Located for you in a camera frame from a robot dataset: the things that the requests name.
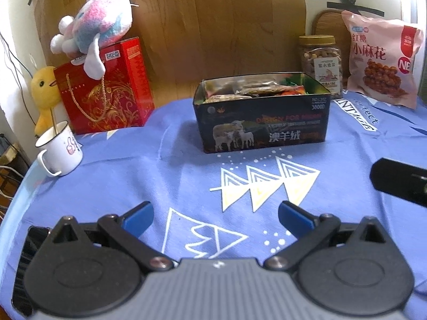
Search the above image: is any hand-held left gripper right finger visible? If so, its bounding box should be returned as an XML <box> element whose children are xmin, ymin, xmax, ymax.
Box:
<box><xmin>264</xmin><ymin>201</ymin><xmax>389</xmax><ymax>271</ymax></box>

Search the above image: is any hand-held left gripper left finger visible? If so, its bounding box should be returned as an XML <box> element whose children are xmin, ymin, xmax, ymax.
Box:
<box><xmin>50</xmin><ymin>202</ymin><xmax>175</xmax><ymax>271</ymax></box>

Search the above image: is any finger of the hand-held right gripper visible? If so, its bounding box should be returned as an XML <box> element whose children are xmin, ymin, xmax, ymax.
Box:
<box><xmin>370</xmin><ymin>158</ymin><xmax>427</xmax><ymax>209</ymax></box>

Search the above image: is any black tin box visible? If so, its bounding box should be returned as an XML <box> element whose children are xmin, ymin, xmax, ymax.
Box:
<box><xmin>193</xmin><ymin>71</ymin><xmax>332</xmax><ymax>154</ymax></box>

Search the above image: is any blue printed tablecloth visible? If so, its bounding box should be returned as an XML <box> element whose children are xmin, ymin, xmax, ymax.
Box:
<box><xmin>0</xmin><ymin>88</ymin><xmax>427</xmax><ymax>320</ymax></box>

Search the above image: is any white enamel mug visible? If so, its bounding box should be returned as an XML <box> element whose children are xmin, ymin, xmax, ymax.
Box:
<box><xmin>35</xmin><ymin>122</ymin><xmax>84</xmax><ymax>177</ymax></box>

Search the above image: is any pink snack bag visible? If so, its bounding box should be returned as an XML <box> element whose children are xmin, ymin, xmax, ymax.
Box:
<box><xmin>341</xmin><ymin>10</ymin><xmax>425</xmax><ymax>110</ymax></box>

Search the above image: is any red gift box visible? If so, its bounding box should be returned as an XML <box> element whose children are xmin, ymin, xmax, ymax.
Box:
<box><xmin>53</xmin><ymin>37</ymin><xmax>155</xmax><ymax>136</ymax></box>

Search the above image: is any red orange snack packet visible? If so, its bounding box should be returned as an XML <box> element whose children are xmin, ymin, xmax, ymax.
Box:
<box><xmin>280</xmin><ymin>85</ymin><xmax>308</xmax><ymax>97</ymax></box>

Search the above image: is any brown snack packet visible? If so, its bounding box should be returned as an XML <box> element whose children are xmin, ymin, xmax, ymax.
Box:
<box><xmin>239</xmin><ymin>85</ymin><xmax>285</xmax><ymax>96</ymax></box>

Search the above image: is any green snack packet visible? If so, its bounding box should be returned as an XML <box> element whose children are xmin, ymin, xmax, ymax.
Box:
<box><xmin>282</xmin><ymin>74</ymin><xmax>310</xmax><ymax>89</ymax></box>

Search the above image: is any clear nut jar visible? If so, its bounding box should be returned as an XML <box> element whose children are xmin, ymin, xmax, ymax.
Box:
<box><xmin>298</xmin><ymin>34</ymin><xmax>344</xmax><ymax>96</ymax></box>

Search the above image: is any yellow duck plush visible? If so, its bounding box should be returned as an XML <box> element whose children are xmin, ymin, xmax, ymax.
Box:
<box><xmin>31</xmin><ymin>66</ymin><xmax>62</xmax><ymax>137</ymax></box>

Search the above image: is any wooden cutting board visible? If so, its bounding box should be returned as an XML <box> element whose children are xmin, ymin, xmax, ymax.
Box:
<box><xmin>312</xmin><ymin>9</ymin><xmax>351</xmax><ymax>74</ymax></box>

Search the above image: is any black tape cross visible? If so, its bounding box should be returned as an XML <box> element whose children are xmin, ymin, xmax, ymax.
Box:
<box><xmin>327</xmin><ymin>0</ymin><xmax>386</xmax><ymax>16</ymax></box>

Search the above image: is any pink blue plush toy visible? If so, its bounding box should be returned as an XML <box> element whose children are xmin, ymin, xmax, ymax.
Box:
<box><xmin>50</xmin><ymin>0</ymin><xmax>139</xmax><ymax>81</ymax></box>

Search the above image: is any large wooden panel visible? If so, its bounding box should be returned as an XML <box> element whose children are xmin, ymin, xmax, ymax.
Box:
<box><xmin>33</xmin><ymin>0</ymin><xmax>307</xmax><ymax>109</ymax></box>

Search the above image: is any black cable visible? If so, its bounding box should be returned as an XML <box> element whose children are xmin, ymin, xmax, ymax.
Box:
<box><xmin>0</xmin><ymin>31</ymin><xmax>25</xmax><ymax>110</ymax></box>

